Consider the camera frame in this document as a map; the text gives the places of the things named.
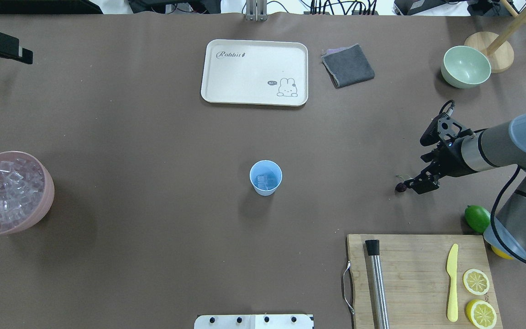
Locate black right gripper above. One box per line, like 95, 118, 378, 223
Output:
407, 114, 473, 195

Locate dark red cherry pair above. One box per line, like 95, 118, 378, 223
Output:
395, 174, 413, 192

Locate clear ice cubes pile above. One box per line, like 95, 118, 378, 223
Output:
0, 158, 45, 233

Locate ice cube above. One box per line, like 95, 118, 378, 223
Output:
255, 173, 278, 190

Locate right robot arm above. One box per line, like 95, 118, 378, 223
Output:
396, 107, 526, 264

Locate wooden cup stand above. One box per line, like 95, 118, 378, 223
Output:
464, 0, 526, 73

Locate light blue plastic cup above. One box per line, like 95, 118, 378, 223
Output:
250, 160, 283, 196

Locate green lime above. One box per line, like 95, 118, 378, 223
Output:
464, 205, 491, 233

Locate steel muddler black tip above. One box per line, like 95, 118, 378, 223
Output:
365, 239, 390, 329

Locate yellow plastic knife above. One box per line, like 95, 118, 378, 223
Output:
445, 244, 459, 323

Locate whole yellow lemon near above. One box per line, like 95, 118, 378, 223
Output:
491, 245, 514, 260

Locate wooden cutting board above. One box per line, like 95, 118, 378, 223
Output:
347, 234, 492, 329

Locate lemon slice upper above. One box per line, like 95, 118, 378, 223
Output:
462, 268, 490, 296

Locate lemon slice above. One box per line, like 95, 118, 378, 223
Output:
462, 268, 490, 296
465, 299, 498, 329

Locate mint green bowl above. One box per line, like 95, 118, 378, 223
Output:
441, 46, 491, 88

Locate pink bowl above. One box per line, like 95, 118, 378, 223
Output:
0, 151, 55, 236

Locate grey folded cloth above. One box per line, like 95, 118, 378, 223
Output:
321, 44, 375, 88

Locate lemon slice lower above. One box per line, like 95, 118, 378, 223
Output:
465, 299, 498, 329

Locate cream rabbit tray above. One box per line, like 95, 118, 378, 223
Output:
201, 39, 309, 107

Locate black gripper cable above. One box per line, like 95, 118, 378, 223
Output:
439, 100, 526, 276

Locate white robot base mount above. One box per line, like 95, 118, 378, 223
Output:
194, 313, 315, 329

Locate aluminium frame post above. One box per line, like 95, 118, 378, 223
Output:
245, 0, 268, 21

